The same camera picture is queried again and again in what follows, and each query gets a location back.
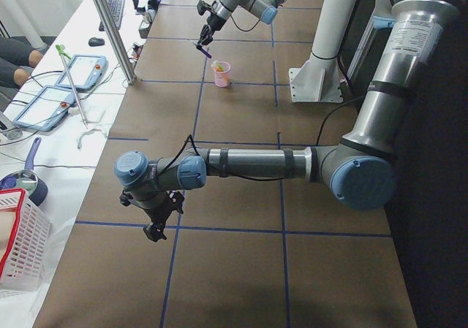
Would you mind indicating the purple highlighter pen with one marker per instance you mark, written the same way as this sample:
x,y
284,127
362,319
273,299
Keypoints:
x,y
203,49

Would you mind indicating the aluminium frame post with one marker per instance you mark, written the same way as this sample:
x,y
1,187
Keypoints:
x,y
115,40

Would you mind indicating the blue saucepan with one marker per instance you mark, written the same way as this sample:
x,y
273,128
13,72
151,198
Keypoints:
x,y
27,179

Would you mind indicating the pink mesh pen holder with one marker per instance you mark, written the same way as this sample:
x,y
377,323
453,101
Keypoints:
x,y
221,62

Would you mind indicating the metal rod green tip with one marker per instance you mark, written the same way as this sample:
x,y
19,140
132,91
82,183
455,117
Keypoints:
x,y
64,57

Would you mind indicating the black box under cup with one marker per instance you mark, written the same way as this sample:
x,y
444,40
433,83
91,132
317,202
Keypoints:
x,y
144,29

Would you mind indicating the white plastic basket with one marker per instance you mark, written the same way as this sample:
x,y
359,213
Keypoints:
x,y
24,233

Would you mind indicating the upper blue teach pendant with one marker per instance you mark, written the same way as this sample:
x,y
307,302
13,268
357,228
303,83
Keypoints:
x,y
86,70

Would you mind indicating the orange highlighter pen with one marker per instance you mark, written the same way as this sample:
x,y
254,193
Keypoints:
x,y
222,78

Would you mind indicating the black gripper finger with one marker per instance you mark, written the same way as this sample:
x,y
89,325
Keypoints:
x,y
200,40
149,231
207,36
159,232

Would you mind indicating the black computer mouse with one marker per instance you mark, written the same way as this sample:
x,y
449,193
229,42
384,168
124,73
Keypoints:
x,y
96,42

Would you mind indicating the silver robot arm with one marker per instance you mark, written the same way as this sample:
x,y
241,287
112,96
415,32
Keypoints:
x,y
264,10
358,171

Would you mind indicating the blue teach pendant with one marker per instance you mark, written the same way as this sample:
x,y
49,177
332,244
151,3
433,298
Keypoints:
x,y
46,110
86,70

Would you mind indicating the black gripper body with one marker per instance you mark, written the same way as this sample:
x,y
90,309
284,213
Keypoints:
x,y
151,211
213,23

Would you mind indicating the black keyboard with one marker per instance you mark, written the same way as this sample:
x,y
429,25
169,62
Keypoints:
x,y
116,8

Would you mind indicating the lower blue teach pendant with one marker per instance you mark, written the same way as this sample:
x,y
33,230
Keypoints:
x,y
46,110

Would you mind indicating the orange black connector board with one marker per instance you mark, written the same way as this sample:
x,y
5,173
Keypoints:
x,y
136,50

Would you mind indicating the seated person legs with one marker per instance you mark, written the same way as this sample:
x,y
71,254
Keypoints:
x,y
15,56

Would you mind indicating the steel cup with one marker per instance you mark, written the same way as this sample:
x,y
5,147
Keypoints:
x,y
149,16

